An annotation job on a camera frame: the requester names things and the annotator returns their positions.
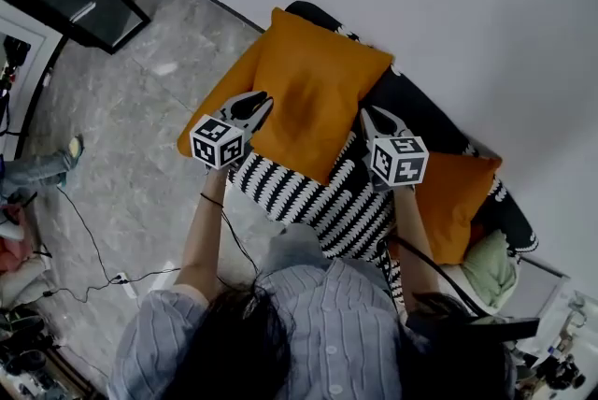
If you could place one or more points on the person's left forearm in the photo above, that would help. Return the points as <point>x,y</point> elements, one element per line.
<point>203,234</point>

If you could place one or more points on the pale green cushion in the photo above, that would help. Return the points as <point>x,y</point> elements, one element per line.
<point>490,269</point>

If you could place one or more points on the pink cloth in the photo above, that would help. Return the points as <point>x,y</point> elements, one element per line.
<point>10,244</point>

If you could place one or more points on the black tripod stand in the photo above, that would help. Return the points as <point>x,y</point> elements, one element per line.
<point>10,75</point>

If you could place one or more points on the person's right forearm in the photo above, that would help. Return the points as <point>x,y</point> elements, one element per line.
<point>416,248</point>

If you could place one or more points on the black equipment pile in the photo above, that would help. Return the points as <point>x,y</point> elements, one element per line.
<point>23,351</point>

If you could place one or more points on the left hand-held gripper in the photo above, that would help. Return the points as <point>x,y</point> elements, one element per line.
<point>217,141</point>

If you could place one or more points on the black wrist band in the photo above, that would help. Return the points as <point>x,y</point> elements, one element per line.
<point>211,199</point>

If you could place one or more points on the black white striped seat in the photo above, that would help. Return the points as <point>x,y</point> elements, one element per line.
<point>345,206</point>

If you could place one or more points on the large orange pillow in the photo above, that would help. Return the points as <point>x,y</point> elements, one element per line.
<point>303,61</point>

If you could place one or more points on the black camera gear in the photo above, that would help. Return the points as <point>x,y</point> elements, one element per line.
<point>560,372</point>

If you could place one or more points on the white cushion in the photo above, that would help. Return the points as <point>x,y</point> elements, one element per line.
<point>21,283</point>

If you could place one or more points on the white power strip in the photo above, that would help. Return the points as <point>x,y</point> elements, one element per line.
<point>125,283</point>

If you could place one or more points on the small orange pillow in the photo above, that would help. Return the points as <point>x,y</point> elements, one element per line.
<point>448,202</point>

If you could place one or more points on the flat black device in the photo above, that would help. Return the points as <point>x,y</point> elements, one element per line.
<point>507,327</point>

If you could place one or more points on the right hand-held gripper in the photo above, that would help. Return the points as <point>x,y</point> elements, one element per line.
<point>399,160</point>

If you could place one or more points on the grey striped shirt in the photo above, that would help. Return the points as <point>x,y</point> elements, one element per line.
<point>336,328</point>

